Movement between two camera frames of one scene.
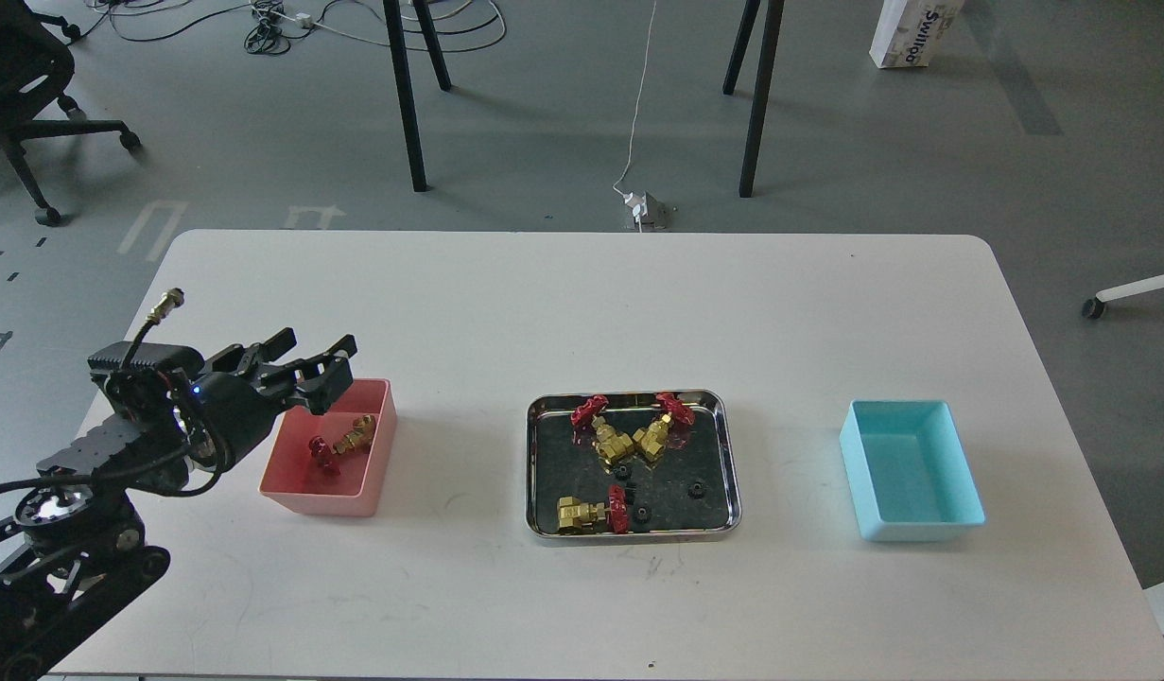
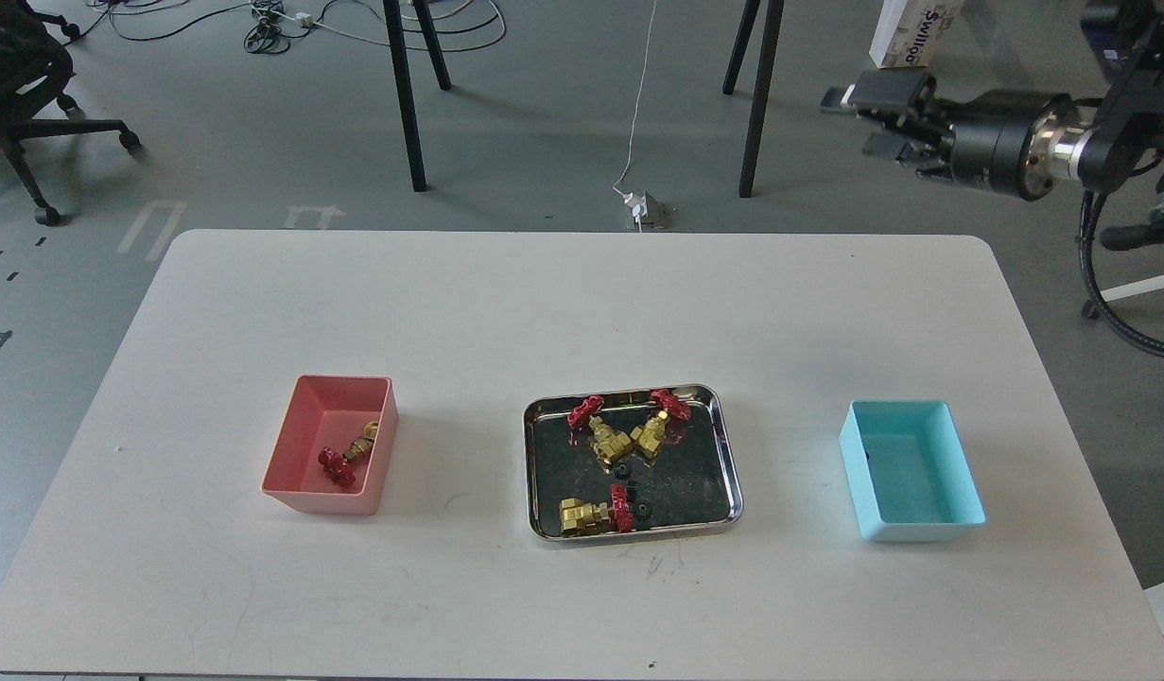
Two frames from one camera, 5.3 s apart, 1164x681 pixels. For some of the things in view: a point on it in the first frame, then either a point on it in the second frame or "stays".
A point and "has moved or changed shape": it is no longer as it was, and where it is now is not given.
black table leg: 770,50 stays
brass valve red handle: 357,440 has moved or changed shape
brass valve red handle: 572,515 stays
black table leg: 433,43 stays
